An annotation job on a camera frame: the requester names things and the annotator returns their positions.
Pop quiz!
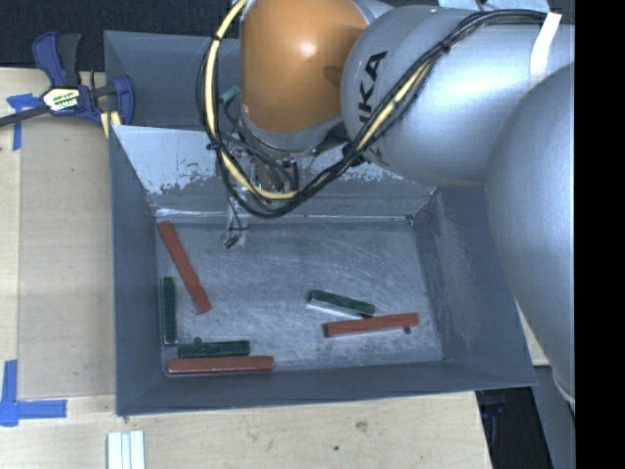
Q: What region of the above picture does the pale flat board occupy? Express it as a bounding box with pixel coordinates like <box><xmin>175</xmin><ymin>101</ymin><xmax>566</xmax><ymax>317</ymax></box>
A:
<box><xmin>17</xmin><ymin>114</ymin><xmax>118</xmax><ymax>402</ymax></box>

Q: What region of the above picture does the red-brown flat block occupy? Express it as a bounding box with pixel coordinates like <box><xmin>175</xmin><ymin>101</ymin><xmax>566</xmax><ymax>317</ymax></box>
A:
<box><xmin>321</xmin><ymin>312</ymin><xmax>421</xmax><ymax>339</ymax></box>
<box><xmin>164</xmin><ymin>355</ymin><xmax>275</xmax><ymax>377</ymax></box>
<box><xmin>155</xmin><ymin>220</ymin><xmax>213</xmax><ymax>316</ymax></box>

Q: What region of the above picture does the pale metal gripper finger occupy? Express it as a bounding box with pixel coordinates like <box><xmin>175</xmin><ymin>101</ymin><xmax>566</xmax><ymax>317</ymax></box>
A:
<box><xmin>224</xmin><ymin>197</ymin><xmax>249</xmax><ymax>250</ymax></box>

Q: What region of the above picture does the grey metal bin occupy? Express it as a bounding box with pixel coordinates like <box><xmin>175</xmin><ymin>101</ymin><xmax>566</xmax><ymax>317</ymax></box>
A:
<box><xmin>102</xmin><ymin>29</ymin><xmax>539</xmax><ymax>417</ymax></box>

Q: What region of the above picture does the dark green flat block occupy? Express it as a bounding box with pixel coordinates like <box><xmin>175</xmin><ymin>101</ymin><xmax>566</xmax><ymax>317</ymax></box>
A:
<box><xmin>304</xmin><ymin>288</ymin><xmax>377</xmax><ymax>320</ymax></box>
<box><xmin>159</xmin><ymin>276</ymin><xmax>180</xmax><ymax>347</ymax></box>
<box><xmin>177</xmin><ymin>337</ymin><xmax>252</xmax><ymax>360</ymax></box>

